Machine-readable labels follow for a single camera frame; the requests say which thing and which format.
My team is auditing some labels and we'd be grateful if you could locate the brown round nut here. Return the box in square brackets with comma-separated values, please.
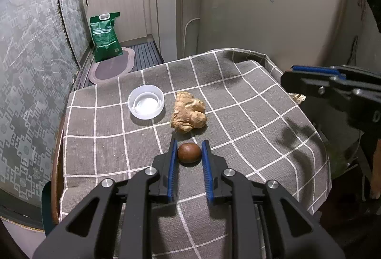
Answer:
[178, 143, 201, 164]

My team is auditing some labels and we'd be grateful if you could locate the ginger root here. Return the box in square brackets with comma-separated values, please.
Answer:
[170, 91, 207, 133]

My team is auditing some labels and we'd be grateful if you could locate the teal plastic trash bin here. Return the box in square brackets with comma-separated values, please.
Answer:
[41, 181, 55, 236]

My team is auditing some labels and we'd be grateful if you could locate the white kitchen cabinet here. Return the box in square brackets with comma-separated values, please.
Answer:
[82, 0, 201, 62]

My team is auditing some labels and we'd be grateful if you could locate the person's right hand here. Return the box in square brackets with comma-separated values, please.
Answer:
[370, 139, 381, 199]

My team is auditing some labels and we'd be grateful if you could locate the silver refrigerator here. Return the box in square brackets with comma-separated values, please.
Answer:
[198, 0, 367, 70]

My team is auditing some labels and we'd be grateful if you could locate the grey checked tablecloth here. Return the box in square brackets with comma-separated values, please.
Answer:
[59, 47, 333, 259]

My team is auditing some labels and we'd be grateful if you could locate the oval grey floor mat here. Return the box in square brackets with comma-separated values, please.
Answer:
[88, 48, 135, 84]

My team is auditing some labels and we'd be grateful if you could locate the striped blue floor rug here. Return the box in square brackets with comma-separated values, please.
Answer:
[78, 40, 165, 89]

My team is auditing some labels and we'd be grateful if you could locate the green rice bag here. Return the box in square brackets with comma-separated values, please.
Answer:
[89, 12, 123, 62]

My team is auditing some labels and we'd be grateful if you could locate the frosted sliding glass door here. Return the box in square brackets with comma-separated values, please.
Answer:
[1, 0, 90, 206]

